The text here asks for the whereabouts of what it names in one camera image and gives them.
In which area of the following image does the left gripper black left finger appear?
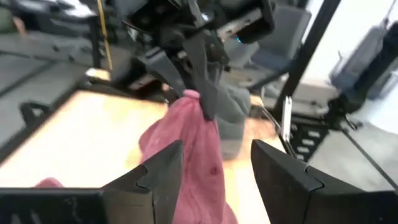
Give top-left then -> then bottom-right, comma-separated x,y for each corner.
101,140 -> 184,224

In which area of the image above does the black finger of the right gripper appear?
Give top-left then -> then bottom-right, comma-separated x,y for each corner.
144,48 -> 189,98
182,32 -> 229,121

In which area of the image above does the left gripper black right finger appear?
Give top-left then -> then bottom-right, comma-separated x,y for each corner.
251,139 -> 364,224

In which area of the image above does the green cap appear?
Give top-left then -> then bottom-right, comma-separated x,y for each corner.
214,83 -> 252,161

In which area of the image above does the maroon cap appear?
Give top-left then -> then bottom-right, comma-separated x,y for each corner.
138,89 -> 239,224
35,177 -> 65,189

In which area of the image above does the grey office chair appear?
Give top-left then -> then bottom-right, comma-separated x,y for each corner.
248,4 -> 312,72

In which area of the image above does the yellow cable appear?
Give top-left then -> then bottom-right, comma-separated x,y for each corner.
96,0 -> 113,71

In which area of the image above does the silver frame bracket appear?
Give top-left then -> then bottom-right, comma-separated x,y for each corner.
281,96 -> 293,141

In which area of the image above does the black aluminium frame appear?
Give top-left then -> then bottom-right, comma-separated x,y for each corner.
0,0 -> 341,164

